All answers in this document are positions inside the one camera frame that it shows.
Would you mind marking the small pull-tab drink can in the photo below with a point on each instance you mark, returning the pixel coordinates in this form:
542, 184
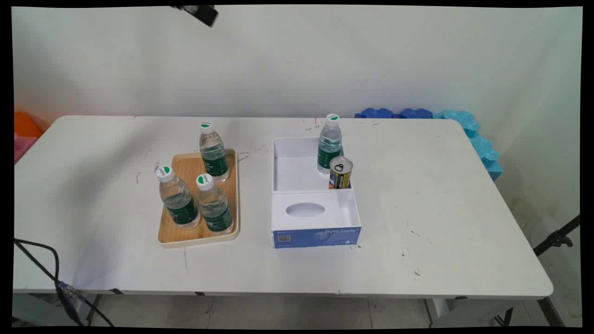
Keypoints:
340, 174

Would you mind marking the pink plastic object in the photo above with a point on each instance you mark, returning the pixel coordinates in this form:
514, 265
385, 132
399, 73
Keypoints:
22, 146

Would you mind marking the orange plastic object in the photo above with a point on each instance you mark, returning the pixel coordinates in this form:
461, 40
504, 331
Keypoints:
27, 126

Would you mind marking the white and blue cardboard box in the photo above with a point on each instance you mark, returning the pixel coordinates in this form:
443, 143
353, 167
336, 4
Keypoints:
301, 218

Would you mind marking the dark blue foam mat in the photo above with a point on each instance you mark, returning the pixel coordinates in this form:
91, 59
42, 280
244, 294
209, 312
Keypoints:
416, 113
377, 113

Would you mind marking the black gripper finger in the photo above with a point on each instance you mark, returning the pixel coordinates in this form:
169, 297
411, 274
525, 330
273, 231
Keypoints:
199, 14

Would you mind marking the black tripod leg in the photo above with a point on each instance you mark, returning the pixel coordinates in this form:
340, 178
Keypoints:
557, 239

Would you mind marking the water bottle green label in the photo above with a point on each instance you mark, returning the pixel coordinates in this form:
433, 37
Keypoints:
329, 147
214, 206
178, 202
213, 155

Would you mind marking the wooden tray cream rim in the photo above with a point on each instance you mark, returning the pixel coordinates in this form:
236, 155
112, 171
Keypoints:
188, 169

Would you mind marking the light blue foam mat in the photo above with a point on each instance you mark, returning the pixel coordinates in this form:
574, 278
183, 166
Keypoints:
480, 144

